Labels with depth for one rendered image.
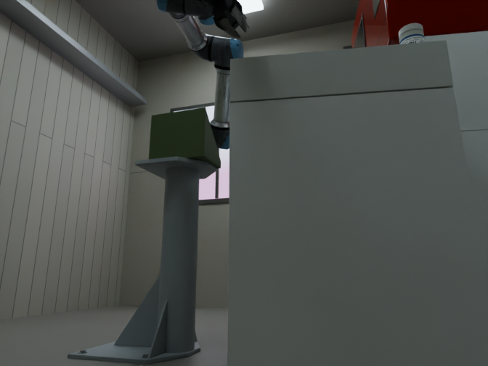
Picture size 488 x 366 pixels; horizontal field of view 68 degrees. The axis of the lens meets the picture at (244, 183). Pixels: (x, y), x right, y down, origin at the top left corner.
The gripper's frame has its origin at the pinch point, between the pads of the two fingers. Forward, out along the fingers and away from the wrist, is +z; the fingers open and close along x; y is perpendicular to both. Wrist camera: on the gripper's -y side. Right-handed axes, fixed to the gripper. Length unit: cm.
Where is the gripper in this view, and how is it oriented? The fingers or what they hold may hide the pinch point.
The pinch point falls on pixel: (239, 30)
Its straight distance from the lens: 115.1
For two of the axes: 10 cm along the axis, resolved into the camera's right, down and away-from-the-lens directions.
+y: 4.9, 1.9, 8.5
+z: 4.4, 7.9, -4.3
